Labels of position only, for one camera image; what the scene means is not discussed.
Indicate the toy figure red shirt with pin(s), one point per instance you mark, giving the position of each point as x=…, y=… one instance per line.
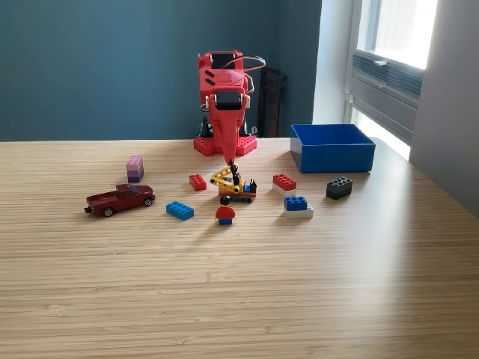
x=225, y=213

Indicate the light blue brick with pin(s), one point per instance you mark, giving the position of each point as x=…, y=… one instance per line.
x=179, y=211

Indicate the pink and purple brick stack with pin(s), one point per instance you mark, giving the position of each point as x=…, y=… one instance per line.
x=134, y=170

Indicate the dark red toy pickup car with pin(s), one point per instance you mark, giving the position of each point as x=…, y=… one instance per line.
x=119, y=200

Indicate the blue plastic bin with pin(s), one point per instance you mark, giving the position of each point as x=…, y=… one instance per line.
x=337, y=159

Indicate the black table clamp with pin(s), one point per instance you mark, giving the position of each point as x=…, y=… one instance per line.
x=205, y=129
x=246, y=129

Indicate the black folded stand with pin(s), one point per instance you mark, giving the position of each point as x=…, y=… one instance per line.
x=271, y=101

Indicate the small yellow toy digger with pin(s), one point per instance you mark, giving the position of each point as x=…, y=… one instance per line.
x=230, y=185

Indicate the small red brick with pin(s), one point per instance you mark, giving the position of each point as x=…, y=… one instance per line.
x=197, y=182

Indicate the red and white brick stack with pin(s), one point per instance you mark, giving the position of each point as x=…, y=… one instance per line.
x=284, y=182

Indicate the blue and white brick stack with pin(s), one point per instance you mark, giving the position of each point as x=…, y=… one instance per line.
x=295, y=203

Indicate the black brick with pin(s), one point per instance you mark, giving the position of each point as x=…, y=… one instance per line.
x=338, y=188

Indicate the grey window vent grille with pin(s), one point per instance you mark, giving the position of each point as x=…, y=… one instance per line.
x=389, y=76

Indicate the white window frame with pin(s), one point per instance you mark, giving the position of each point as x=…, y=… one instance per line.
x=365, y=22

